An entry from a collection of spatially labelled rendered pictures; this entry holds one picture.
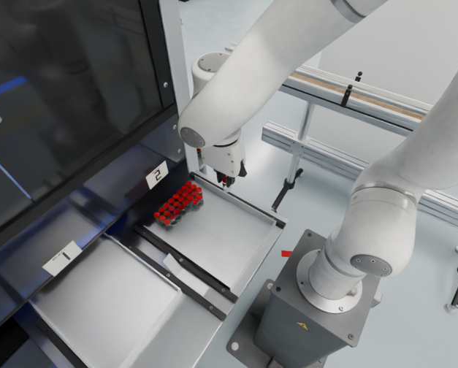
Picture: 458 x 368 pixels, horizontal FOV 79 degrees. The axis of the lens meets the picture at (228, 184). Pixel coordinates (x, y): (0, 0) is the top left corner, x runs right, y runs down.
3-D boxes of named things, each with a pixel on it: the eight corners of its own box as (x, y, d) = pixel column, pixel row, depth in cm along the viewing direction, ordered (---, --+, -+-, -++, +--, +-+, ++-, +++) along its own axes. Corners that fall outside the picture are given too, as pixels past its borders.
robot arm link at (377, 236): (378, 242, 70) (431, 184, 52) (366, 313, 60) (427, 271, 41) (330, 224, 74) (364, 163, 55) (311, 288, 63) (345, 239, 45)
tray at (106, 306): (28, 300, 77) (20, 296, 75) (103, 232, 91) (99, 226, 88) (109, 385, 65) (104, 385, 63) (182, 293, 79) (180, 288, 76)
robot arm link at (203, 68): (230, 144, 53) (247, 113, 58) (227, 83, 42) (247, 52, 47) (191, 133, 55) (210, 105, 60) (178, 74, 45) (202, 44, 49)
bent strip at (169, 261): (165, 269, 83) (161, 261, 78) (172, 261, 85) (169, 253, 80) (203, 296, 78) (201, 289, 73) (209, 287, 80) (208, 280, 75)
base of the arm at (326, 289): (369, 271, 84) (398, 244, 70) (348, 328, 75) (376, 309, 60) (311, 239, 91) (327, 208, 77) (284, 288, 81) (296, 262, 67)
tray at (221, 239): (145, 231, 91) (142, 225, 88) (196, 181, 104) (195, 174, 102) (230, 292, 79) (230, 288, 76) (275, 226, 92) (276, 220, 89)
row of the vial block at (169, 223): (164, 229, 91) (162, 222, 88) (199, 193, 100) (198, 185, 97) (169, 232, 90) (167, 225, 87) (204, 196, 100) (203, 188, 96)
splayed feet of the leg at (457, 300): (440, 309, 159) (456, 302, 148) (453, 244, 184) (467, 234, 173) (456, 318, 156) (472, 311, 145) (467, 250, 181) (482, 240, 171)
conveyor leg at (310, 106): (280, 188, 205) (301, 97, 145) (285, 179, 209) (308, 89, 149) (291, 193, 201) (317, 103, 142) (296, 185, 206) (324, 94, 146)
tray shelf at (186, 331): (15, 317, 76) (11, 315, 75) (182, 164, 112) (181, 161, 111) (138, 455, 59) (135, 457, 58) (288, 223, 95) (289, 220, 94)
